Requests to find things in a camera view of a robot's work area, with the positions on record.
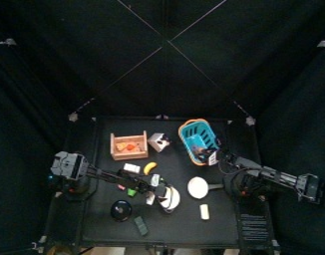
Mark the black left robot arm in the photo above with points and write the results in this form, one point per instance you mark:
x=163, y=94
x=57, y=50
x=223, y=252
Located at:
x=76, y=167

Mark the red-orange toy food piece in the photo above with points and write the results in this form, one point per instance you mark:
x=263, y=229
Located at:
x=131, y=147

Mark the white round plate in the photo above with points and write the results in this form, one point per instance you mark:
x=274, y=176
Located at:
x=198, y=187

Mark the yellow toy banana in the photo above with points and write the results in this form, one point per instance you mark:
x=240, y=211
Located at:
x=148, y=167

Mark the blue orange-rimmed toy basket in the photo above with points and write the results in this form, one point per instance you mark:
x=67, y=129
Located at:
x=192, y=131

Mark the white toy pot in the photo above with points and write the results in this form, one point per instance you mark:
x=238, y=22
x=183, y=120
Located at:
x=172, y=201

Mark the small white toy box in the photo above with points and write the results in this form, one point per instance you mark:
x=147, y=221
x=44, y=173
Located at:
x=131, y=168

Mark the yellow-orange toy food piece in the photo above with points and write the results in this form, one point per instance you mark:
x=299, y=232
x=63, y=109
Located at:
x=120, y=146

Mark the grey cloth clamp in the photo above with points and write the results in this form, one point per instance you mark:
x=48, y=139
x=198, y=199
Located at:
x=250, y=120
x=323, y=44
x=9, y=42
x=72, y=116

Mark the white printed table label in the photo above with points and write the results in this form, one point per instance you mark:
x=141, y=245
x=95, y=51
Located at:
x=254, y=227

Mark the wooden toy crate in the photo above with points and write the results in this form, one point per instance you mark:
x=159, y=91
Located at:
x=128, y=155

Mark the black round bowl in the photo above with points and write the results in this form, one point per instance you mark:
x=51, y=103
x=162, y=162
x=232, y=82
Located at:
x=120, y=210

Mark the small white block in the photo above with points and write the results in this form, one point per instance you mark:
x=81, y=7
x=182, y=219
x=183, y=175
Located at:
x=149, y=198

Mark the cream toy block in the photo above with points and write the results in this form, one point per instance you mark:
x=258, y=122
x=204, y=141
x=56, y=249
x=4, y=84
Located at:
x=204, y=211

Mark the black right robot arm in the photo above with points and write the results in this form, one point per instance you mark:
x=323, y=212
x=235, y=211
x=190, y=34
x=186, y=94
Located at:
x=279, y=179

